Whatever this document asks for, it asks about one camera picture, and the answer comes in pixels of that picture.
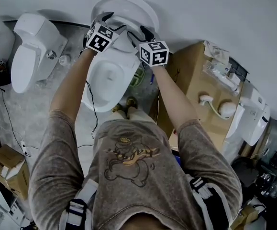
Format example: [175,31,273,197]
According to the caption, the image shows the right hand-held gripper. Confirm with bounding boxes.
[127,25,170,68]

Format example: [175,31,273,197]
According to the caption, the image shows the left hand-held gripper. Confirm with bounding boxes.
[85,11,127,54]

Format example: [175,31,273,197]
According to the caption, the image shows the white toilet bowl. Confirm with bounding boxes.
[81,53,142,114]

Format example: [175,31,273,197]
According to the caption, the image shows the person's left forearm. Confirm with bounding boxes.
[49,47,98,119]

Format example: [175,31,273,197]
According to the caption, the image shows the person's right forearm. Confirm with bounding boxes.
[150,65,200,132]

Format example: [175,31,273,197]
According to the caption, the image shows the white toilet lid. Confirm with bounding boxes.
[91,0,160,37]

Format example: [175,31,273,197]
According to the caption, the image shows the white closed toilet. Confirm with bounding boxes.
[10,12,68,94]

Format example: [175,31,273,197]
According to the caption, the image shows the white toilet brush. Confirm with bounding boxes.
[198,93,225,119]

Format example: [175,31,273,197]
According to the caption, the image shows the white electronic bidet toilet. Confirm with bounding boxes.
[225,86,272,147]

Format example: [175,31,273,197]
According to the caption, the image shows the green patterned floor mat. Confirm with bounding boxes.
[129,69,146,88]

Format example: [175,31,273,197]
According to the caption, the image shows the small white round cap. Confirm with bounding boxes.
[58,54,71,67]

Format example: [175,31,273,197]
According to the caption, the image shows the person's yellow shoe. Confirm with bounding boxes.
[111,103,124,114]
[125,96,139,114]

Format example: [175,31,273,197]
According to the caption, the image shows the large cardboard box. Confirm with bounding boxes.
[156,41,245,150]

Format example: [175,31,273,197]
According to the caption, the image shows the clear bag of fittings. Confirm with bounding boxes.
[203,39,230,65]

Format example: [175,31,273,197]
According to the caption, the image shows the person's beige trousers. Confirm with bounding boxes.
[106,108,157,129]

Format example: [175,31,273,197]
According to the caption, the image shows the long clear bag of parts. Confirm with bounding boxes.
[203,59,241,96]

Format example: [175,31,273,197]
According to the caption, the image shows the white round brush holder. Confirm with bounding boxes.
[218,101,237,119]

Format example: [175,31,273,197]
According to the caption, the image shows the person's grey printed t-shirt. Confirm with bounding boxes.
[28,110,244,230]

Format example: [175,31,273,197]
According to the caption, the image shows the white power strip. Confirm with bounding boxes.
[19,139,28,154]

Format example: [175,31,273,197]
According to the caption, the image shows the cardboard box with black print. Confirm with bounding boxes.
[0,144,31,201]

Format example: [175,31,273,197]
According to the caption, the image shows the pile of dark equipment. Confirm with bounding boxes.
[231,149,277,202]

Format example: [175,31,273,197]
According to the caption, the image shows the taped cardboard box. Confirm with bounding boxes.
[233,201,267,230]

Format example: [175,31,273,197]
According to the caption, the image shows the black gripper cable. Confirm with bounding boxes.
[77,47,99,140]

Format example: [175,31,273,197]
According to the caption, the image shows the black floor cable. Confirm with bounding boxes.
[0,87,40,158]

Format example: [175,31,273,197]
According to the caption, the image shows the black and white harness strap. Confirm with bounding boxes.
[58,178,99,230]
[185,173,228,230]

